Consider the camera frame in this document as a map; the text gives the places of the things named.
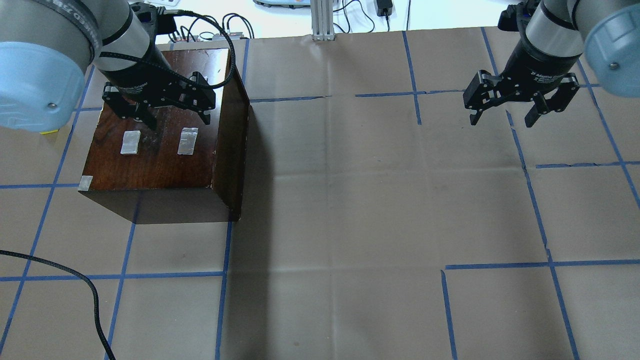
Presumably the aluminium frame post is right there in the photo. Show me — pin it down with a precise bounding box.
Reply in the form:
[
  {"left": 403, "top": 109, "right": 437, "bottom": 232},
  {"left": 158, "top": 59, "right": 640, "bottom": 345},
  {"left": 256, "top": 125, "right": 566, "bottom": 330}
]
[{"left": 310, "top": 0, "right": 336, "bottom": 41}]

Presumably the black braided cable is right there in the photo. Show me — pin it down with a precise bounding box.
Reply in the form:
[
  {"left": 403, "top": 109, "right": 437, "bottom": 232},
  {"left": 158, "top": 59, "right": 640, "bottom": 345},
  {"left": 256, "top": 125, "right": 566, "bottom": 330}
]
[{"left": 0, "top": 250, "right": 117, "bottom": 360}]

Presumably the brown paper table cover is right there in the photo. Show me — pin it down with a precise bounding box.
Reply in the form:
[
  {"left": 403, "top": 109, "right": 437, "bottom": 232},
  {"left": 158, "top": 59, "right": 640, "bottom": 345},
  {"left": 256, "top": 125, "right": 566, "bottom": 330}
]
[{"left": 1, "top": 27, "right": 640, "bottom": 360}]

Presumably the black power adapter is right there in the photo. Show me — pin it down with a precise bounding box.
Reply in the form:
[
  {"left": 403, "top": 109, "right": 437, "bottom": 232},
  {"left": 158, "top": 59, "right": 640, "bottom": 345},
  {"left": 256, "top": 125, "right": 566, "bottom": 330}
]
[{"left": 375, "top": 0, "right": 394, "bottom": 18}]

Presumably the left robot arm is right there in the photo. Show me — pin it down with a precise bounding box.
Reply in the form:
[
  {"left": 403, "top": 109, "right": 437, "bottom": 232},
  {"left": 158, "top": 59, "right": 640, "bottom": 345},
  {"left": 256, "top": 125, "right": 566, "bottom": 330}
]
[{"left": 0, "top": 0, "right": 216, "bottom": 133}]

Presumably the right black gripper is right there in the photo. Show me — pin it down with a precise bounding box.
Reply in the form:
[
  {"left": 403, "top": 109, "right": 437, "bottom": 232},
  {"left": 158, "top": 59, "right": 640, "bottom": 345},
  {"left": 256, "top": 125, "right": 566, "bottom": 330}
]
[{"left": 462, "top": 70, "right": 580, "bottom": 128}]

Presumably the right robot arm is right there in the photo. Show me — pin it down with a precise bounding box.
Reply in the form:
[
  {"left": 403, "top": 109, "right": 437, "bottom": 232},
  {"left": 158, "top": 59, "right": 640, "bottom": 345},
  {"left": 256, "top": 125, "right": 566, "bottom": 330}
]
[{"left": 462, "top": 0, "right": 640, "bottom": 128}]

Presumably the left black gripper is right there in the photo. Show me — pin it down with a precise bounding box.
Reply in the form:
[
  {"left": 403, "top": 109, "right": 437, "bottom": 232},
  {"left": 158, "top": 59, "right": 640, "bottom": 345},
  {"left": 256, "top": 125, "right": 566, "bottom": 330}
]
[{"left": 102, "top": 71, "right": 217, "bottom": 131}]

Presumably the dark wooden drawer box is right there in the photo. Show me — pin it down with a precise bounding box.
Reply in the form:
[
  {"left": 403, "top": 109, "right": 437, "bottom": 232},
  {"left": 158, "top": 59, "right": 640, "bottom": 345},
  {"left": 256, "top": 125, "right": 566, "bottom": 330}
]
[{"left": 78, "top": 71, "right": 250, "bottom": 224}]

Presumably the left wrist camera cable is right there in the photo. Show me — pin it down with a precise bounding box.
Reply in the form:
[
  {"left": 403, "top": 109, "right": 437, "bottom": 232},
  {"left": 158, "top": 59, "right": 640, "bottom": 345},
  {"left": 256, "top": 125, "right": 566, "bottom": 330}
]
[{"left": 115, "top": 11, "right": 236, "bottom": 91}]

